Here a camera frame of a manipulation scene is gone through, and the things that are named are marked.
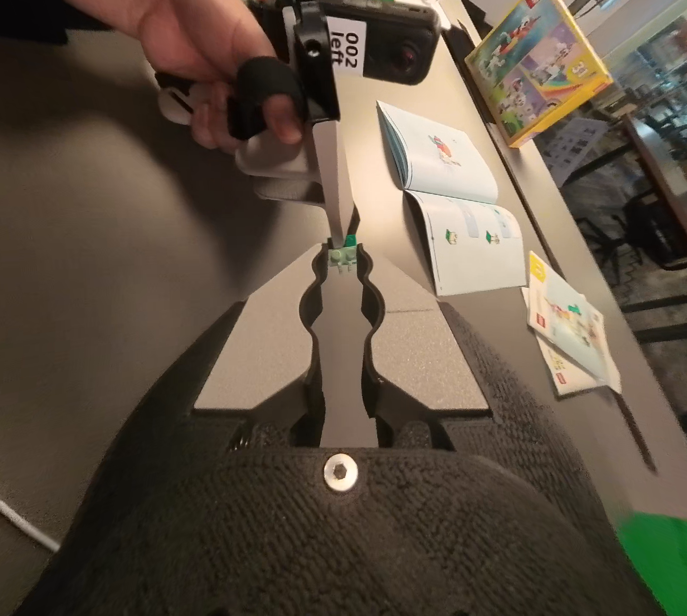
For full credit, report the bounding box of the yellow-cornered instruction booklet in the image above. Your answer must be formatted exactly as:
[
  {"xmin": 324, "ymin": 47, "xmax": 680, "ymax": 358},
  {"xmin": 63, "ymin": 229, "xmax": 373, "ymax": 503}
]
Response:
[{"xmin": 522, "ymin": 250, "xmax": 622, "ymax": 396}]

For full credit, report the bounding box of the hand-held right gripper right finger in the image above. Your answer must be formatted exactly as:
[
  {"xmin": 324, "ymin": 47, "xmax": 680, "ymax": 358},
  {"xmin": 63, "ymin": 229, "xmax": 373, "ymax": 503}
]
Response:
[{"xmin": 357, "ymin": 245, "xmax": 491, "ymax": 449}]

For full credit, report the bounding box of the open instruction booklet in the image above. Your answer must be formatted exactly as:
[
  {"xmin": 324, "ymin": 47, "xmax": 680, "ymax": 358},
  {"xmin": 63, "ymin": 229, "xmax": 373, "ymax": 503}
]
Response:
[{"xmin": 376, "ymin": 100, "xmax": 528, "ymax": 297}]

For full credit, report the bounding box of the light green lego brick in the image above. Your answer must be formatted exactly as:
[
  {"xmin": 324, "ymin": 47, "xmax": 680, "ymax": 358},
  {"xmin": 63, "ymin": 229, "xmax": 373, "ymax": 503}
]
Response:
[{"xmin": 327, "ymin": 246, "xmax": 359, "ymax": 273}]

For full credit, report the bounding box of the closed white instruction booklet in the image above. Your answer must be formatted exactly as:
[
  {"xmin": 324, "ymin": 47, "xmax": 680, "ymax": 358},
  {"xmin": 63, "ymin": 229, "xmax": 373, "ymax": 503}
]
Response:
[{"xmin": 528, "ymin": 323, "xmax": 604, "ymax": 397}]

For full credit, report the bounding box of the person's left hand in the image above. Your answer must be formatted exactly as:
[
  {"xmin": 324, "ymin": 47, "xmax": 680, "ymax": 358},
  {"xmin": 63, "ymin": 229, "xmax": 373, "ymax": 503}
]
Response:
[{"xmin": 62, "ymin": 0, "xmax": 305, "ymax": 155}]

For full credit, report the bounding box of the colourful lego set box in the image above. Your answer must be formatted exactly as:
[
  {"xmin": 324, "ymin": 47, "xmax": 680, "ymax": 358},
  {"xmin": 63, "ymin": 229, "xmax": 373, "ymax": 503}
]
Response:
[{"xmin": 464, "ymin": 0, "xmax": 614, "ymax": 149}]

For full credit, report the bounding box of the green plastic lid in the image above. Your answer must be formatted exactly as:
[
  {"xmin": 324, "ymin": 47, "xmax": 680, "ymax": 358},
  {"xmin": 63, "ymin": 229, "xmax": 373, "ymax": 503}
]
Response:
[{"xmin": 617, "ymin": 511, "xmax": 687, "ymax": 616}]

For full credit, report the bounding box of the white cable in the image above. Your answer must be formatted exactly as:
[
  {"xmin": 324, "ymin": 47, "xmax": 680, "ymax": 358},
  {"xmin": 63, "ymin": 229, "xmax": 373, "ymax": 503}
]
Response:
[{"xmin": 0, "ymin": 500, "xmax": 61, "ymax": 553}]

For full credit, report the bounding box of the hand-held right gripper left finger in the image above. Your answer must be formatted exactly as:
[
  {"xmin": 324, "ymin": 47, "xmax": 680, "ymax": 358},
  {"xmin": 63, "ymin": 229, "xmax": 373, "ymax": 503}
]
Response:
[{"xmin": 193, "ymin": 243, "xmax": 328, "ymax": 449}]

